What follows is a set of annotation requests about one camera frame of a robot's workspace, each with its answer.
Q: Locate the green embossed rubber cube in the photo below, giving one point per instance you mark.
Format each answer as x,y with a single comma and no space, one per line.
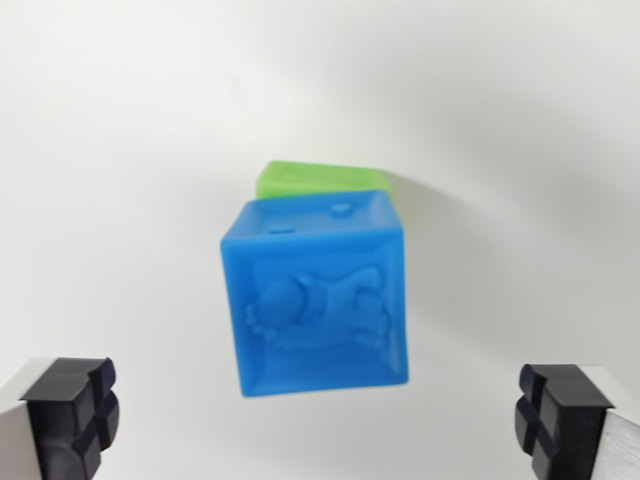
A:
310,180

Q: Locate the black-tipped metal gripper left finger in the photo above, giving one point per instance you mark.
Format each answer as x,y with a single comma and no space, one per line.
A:
60,425

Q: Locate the black-tipped metal gripper right finger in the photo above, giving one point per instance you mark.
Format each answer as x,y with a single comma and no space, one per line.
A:
570,425

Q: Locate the blue embossed rubber cube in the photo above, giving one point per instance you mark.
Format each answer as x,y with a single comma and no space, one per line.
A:
320,300

